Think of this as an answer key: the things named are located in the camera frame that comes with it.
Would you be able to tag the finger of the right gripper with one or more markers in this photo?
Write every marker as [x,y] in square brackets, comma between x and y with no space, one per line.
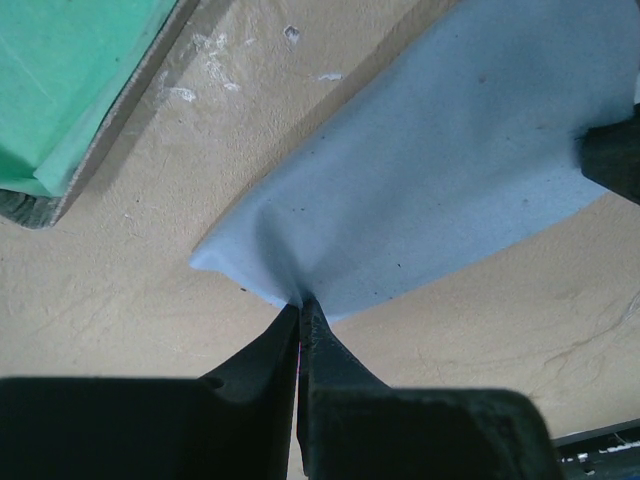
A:
[609,156]

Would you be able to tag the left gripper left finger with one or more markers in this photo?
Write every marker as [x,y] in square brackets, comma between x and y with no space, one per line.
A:
[233,422]

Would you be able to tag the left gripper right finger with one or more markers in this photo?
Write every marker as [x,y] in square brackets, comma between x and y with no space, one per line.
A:
[351,425]

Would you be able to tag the light blue cleaning cloth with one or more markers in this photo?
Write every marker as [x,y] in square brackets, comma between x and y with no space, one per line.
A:
[466,144]

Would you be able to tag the green lined glasses case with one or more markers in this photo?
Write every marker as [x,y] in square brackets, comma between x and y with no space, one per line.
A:
[72,73]

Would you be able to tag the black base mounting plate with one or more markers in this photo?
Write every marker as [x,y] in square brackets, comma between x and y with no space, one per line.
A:
[606,453]

